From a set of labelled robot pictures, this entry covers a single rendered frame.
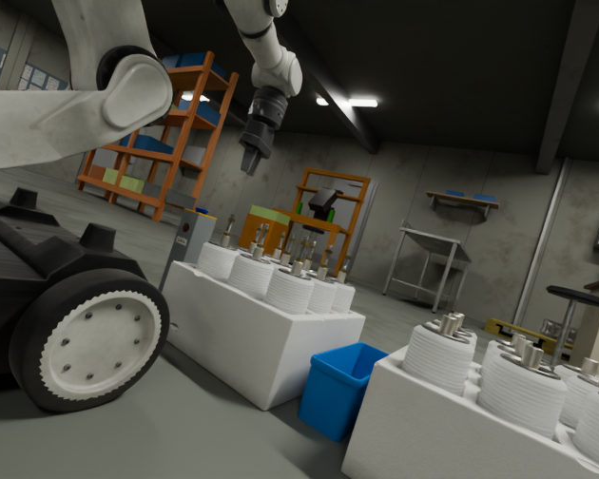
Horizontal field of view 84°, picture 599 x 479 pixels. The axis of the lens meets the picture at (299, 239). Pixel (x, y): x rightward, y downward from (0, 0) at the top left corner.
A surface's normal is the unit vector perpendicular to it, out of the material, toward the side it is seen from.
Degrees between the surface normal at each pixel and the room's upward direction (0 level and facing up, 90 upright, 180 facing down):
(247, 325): 90
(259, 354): 90
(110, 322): 90
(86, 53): 112
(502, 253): 90
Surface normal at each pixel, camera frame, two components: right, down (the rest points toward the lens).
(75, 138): 0.51, 0.54
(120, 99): 0.80, 0.26
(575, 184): -0.52, -0.18
